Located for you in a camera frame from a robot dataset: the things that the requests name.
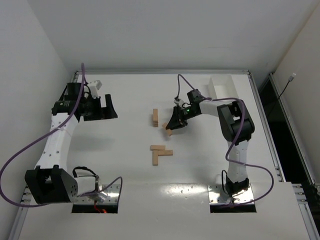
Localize wood block eight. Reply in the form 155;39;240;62
162;122;173;137

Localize wood block four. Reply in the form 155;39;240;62
152;108;158;122

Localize wood block five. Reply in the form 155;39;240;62
158;149;174;156

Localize wood block seven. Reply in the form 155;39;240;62
150;145;166;151

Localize white rectangular box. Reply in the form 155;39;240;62
207;74;239;99

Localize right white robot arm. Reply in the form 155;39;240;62
165;89;255;197

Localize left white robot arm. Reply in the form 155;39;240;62
24;80;118;205

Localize wood block six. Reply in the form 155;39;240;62
152;150;159;166

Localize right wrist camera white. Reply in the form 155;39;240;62
174;97;185;107

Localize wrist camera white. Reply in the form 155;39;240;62
87;80;102;98
174;97;185;107

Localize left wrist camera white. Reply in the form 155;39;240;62
87;80;102;98

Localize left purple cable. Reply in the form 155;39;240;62
0;62;123;208

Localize purple cable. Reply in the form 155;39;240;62
176;73;275;208
0;62;123;208

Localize black base cable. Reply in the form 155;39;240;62
221;168;232;193

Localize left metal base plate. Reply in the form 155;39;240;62
73;184;121;206

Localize metal base plate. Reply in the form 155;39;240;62
73;184;121;206
207;184;254;207

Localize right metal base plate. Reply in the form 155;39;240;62
207;184;254;207

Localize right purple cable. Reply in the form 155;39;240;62
176;73;275;208

